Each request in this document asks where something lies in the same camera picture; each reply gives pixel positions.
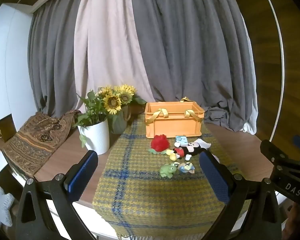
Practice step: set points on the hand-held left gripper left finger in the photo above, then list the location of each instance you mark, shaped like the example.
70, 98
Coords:
82, 175

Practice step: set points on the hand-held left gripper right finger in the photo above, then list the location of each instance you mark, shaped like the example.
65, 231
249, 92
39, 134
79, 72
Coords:
215, 177

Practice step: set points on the small duck toy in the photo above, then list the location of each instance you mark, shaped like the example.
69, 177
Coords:
186, 168

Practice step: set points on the mouse plush toy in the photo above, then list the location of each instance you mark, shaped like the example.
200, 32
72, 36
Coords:
185, 151

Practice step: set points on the green frog toy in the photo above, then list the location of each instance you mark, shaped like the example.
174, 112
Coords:
167, 170

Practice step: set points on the red plush rose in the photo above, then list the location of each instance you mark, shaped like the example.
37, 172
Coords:
160, 143

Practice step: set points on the person's right hand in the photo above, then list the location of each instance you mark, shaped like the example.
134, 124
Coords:
295, 213

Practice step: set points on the white sheer curtain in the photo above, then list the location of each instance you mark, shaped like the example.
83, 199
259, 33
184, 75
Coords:
248, 127

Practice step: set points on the white ribbed pot with plant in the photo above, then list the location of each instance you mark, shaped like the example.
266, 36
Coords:
96, 137

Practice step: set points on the blue tissue pack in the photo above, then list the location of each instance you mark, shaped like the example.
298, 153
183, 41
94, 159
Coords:
181, 139

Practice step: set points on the brown patterned cloth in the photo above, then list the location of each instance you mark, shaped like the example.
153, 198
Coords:
35, 140

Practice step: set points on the yellow blue plaid table runner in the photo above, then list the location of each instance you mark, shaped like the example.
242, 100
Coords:
145, 195

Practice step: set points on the green pot with sunflowers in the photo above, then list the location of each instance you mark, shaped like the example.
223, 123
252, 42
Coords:
115, 102

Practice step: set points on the striped star pillow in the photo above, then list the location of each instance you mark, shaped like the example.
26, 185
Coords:
1, 205

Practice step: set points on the white curved pole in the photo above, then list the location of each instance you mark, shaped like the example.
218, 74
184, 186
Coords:
278, 55

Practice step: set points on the narrow grey curtain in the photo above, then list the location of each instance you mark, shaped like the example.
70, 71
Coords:
52, 55

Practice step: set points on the wide grey curtain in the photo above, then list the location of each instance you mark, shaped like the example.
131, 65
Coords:
195, 50

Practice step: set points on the white cabinet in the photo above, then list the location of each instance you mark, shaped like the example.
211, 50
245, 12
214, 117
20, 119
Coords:
10, 67

